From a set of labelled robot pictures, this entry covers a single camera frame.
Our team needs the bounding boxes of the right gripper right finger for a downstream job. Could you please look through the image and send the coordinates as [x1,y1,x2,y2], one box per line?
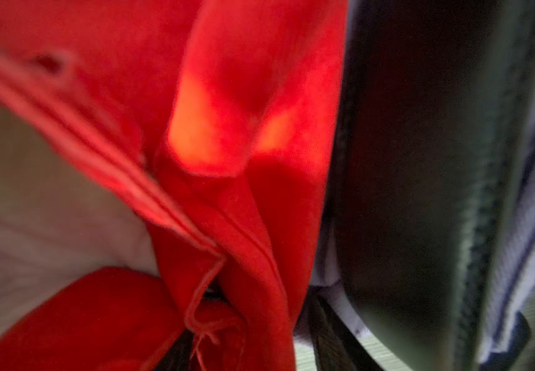
[308,296,383,371]

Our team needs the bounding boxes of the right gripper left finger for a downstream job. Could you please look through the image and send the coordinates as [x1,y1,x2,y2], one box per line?
[153,330,194,371]

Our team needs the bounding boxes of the red trousers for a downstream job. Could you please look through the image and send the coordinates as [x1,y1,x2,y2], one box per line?
[0,1,348,370]

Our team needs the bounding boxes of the black belt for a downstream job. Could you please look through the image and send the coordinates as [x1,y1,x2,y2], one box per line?
[331,1,535,370]

